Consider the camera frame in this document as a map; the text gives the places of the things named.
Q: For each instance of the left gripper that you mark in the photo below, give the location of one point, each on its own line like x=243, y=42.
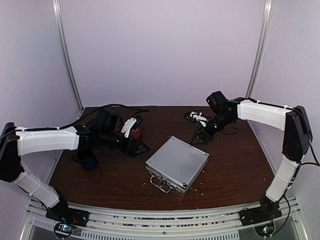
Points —
x=134, y=148

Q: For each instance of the aluminium front rail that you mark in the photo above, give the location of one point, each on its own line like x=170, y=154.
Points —
x=222, y=223

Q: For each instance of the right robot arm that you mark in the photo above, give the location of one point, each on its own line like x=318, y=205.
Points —
x=293, y=122

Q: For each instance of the red floral plate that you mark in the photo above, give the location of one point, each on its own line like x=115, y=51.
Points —
x=136, y=132

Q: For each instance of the aluminium frame post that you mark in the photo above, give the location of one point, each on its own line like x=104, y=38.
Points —
x=261, y=47
x=65, y=52

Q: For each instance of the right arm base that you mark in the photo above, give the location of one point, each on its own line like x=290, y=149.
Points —
x=262, y=217

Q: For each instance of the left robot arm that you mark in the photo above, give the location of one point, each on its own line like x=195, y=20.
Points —
x=17, y=143

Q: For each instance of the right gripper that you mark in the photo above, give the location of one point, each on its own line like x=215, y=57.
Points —
x=204, y=133

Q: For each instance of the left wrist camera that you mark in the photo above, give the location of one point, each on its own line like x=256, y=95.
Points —
x=107, y=120

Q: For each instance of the left aluminium frame post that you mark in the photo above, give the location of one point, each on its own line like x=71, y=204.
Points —
x=65, y=52

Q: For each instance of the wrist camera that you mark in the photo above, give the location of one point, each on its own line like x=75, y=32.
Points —
x=207, y=110
x=107, y=120

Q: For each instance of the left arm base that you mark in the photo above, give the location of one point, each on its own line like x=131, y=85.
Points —
x=68, y=219

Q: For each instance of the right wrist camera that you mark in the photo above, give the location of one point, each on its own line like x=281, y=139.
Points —
x=207, y=110

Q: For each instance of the dark blue mug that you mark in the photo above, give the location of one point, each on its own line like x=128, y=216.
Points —
x=86, y=158

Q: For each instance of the right aluminium frame post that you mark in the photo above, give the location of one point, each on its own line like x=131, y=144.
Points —
x=261, y=47

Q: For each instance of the aluminium poker case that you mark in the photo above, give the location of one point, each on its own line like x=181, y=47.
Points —
x=175, y=165

